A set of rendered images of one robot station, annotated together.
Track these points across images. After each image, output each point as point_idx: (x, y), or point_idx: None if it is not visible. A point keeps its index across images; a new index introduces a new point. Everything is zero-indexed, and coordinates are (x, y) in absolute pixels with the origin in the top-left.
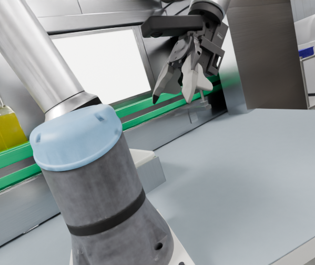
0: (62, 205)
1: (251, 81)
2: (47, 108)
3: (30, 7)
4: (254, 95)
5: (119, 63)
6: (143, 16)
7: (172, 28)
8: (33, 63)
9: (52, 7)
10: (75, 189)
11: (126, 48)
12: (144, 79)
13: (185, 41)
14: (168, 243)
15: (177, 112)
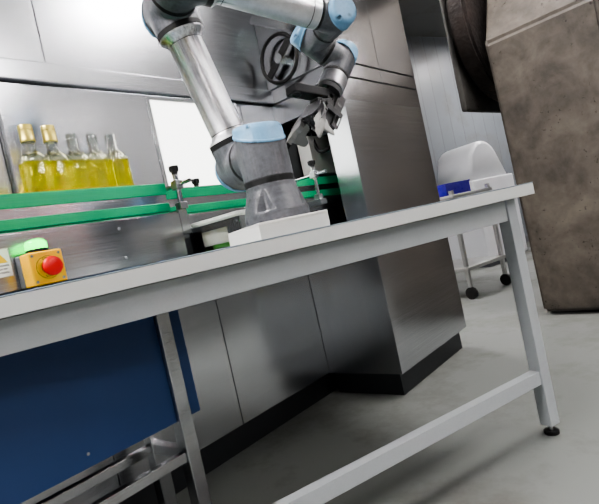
0: (254, 165)
1: (372, 182)
2: (220, 129)
3: (131, 63)
4: (376, 200)
5: None
6: (247, 94)
7: (308, 92)
8: (218, 98)
9: (152, 67)
10: (266, 153)
11: None
12: None
13: (315, 103)
14: (308, 205)
15: None
